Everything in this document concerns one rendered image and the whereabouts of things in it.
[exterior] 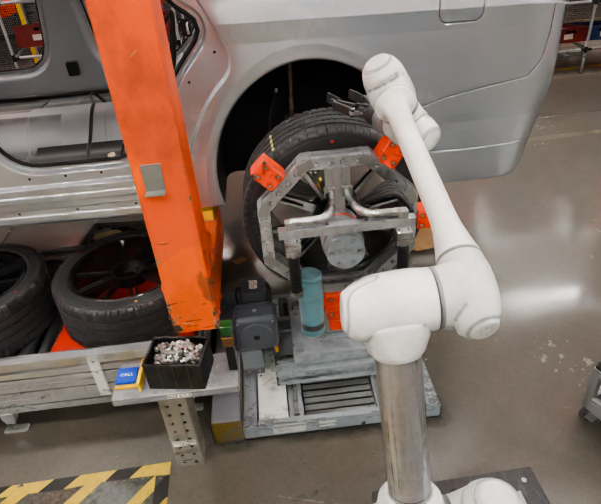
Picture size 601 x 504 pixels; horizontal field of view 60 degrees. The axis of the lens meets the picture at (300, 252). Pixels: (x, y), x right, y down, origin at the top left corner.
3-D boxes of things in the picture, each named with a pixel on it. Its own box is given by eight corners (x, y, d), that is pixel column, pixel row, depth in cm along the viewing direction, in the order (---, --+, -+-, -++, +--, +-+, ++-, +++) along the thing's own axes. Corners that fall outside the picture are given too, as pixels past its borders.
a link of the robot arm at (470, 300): (490, 238, 108) (425, 247, 108) (522, 310, 97) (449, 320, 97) (479, 276, 118) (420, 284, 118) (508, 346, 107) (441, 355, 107)
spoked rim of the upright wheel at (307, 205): (333, 261, 226) (416, 175, 207) (342, 295, 207) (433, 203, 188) (237, 201, 206) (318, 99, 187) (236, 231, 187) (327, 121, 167)
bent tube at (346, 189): (393, 189, 174) (394, 160, 168) (408, 218, 158) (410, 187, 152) (341, 195, 174) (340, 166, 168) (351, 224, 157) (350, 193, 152)
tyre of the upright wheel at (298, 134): (335, 282, 233) (443, 171, 207) (343, 316, 213) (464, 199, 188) (209, 204, 206) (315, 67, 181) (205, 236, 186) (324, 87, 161)
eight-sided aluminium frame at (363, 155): (408, 273, 202) (416, 139, 171) (413, 284, 196) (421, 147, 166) (267, 289, 200) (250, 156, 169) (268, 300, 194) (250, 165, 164)
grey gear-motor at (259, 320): (278, 313, 264) (271, 256, 245) (283, 375, 229) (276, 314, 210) (242, 318, 263) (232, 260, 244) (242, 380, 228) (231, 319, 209)
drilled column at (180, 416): (205, 442, 213) (186, 369, 189) (204, 464, 204) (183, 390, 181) (181, 445, 212) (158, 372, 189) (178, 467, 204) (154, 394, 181)
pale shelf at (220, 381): (240, 356, 193) (238, 350, 191) (239, 392, 179) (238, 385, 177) (122, 370, 191) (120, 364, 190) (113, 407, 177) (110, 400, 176)
